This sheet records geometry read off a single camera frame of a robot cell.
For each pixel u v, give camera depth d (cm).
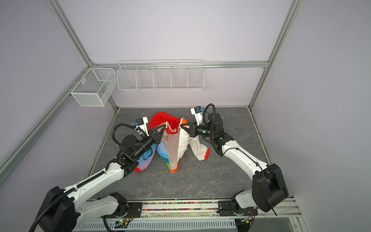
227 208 74
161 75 100
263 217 72
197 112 68
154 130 68
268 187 42
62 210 39
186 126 74
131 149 57
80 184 45
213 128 60
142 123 64
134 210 73
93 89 98
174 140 102
